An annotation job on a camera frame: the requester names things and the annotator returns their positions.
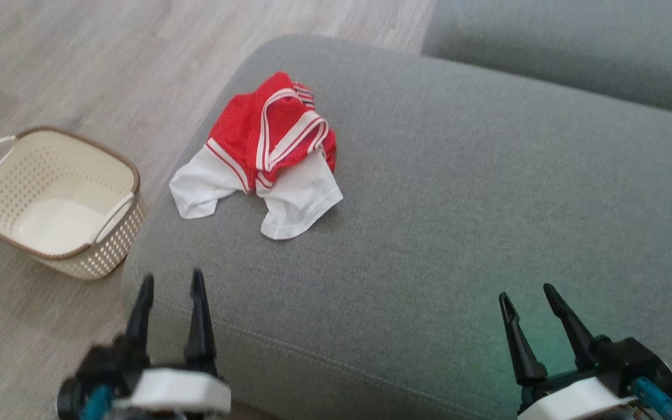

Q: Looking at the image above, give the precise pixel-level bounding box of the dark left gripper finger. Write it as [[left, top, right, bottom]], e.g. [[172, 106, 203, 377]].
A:
[[183, 268, 219, 377], [124, 274, 155, 369]]

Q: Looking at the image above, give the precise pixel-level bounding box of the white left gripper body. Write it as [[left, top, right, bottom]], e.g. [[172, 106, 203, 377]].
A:
[[115, 365, 232, 420]]

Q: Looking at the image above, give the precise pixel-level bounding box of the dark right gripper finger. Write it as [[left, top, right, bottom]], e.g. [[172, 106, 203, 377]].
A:
[[542, 283, 598, 370], [499, 292, 548, 387]]

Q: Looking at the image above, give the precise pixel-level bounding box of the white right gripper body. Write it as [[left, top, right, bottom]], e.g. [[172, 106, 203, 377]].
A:
[[516, 371, 635, 420]]

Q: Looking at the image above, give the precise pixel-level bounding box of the red and white shirt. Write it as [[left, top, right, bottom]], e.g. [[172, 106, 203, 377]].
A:
[[169, 71, 344, 241]]

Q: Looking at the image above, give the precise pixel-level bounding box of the grey sofa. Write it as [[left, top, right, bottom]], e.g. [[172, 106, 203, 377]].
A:
[[121, 33, 672, 420]]

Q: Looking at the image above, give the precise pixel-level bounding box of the cream perforated laundry basket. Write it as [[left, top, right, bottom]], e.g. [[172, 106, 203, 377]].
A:
[[0, 125, 146, 281]]

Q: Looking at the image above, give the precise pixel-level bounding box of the grey sofa cushion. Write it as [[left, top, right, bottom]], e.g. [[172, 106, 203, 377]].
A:
[[421, 0, 672, 121]]

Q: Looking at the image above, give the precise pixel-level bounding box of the right camera cable blue plug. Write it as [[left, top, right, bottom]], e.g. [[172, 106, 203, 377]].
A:
[[631, 377, 672, 420]]

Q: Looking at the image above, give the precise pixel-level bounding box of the camera cable blue plug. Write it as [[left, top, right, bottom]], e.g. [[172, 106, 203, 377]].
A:
[[78, 384, 116, 420], [631, 377, 672, 420]]

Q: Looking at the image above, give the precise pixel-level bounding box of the left camera cable blue plug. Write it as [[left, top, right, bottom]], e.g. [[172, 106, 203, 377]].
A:
[[78, 384, 116, 420]]

